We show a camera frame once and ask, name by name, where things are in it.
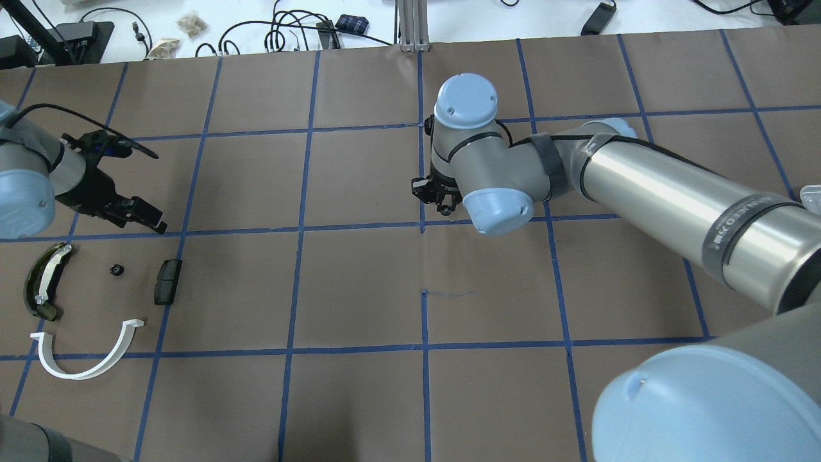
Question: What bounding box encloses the green curved brake shoe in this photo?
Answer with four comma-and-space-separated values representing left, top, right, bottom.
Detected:
23, 242, 74, 321

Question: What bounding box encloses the dark grey brake pad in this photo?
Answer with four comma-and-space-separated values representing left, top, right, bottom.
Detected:
153, 259, 183, 306

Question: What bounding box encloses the aluminium frame post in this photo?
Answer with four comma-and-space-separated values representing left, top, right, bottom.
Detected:
394, 0, 430, 53

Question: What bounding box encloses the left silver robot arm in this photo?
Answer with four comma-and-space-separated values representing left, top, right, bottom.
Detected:
1, 102, 167, 239

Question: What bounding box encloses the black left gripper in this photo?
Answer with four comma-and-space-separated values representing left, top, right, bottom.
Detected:
58, 164, 167, 234

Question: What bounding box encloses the black power adapter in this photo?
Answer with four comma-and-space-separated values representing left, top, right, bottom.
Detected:
580, 1, 618, 36

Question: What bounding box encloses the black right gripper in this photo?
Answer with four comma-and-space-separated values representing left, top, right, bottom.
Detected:
412, 115, 462, 216

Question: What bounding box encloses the white curved plastic clip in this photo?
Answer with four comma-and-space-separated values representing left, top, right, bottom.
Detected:
30, 318, 146, 381

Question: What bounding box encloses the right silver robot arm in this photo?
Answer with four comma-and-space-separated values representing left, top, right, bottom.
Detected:
411, 73, 820, 314

